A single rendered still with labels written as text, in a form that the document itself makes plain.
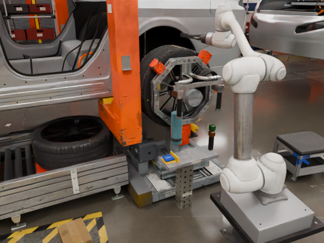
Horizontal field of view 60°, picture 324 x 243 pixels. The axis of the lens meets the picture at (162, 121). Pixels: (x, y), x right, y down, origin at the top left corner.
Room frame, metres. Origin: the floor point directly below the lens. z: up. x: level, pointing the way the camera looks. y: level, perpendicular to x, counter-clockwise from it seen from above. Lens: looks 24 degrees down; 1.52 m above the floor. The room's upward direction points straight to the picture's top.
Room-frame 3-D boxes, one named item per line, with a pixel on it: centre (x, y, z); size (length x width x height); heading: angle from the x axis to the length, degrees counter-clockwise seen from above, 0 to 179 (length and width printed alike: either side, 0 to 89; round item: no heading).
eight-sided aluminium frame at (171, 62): (2.13, -0.17, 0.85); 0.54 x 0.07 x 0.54; 116
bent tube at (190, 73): (2.06, -0.31, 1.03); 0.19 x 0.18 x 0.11; 26
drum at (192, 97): (2.06, -0.20, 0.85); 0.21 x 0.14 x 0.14; 26
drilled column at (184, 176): (1.82, -0.17, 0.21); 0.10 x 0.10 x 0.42; 26
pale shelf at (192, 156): (1.83, -0.20, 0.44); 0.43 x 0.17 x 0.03; 116
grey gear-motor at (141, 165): (2.28, 0.20, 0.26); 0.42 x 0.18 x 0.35; 26
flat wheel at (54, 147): (2.18, 0.76, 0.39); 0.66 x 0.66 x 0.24
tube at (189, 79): (1.97, -0.14, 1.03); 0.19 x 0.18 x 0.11; 26
